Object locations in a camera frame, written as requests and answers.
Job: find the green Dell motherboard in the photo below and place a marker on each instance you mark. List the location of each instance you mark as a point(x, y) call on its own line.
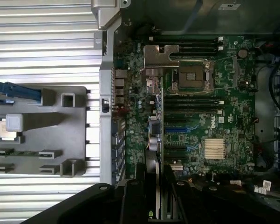
point(235, 121)

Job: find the grey metal PC case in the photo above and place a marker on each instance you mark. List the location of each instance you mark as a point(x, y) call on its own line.
point(106, 93)

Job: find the blue expansion slot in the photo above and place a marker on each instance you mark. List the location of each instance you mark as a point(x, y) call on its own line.
point(175, 130)

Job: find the black expansion slot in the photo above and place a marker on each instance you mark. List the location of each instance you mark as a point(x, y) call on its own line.
point(175, 120)
point(175, 148)

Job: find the CPU socket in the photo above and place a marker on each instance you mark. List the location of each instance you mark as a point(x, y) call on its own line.
point(192, 77)

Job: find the rear port block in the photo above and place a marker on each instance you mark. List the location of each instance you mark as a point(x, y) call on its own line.
point(120, 88)

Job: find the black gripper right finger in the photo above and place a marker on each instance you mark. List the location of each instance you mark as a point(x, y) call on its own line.
point(200, 205)

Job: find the coin cell battery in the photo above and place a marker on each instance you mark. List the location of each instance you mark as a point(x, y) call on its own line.
point(242, 53)

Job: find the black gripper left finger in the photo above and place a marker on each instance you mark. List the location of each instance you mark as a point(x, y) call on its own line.
point(90, 205)

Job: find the grey power supply housing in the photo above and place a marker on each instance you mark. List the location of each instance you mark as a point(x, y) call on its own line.
point(235, 16)

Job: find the black RAM slot bank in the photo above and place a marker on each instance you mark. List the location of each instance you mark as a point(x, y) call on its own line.
point(191, 46)
point(193, 105)

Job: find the grey parts rack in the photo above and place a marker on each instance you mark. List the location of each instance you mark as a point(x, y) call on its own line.
point(49, 130)

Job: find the socket locking lever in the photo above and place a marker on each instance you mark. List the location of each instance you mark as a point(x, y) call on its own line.
point(223, 58)

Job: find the silver chipset heatsink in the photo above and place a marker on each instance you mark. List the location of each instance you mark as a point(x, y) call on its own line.
point(214, 149)

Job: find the CPU chip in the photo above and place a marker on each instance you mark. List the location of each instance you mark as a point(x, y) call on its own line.
point(2, 131)

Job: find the green RAM stick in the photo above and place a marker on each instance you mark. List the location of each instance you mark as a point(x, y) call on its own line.
point(25, 153)

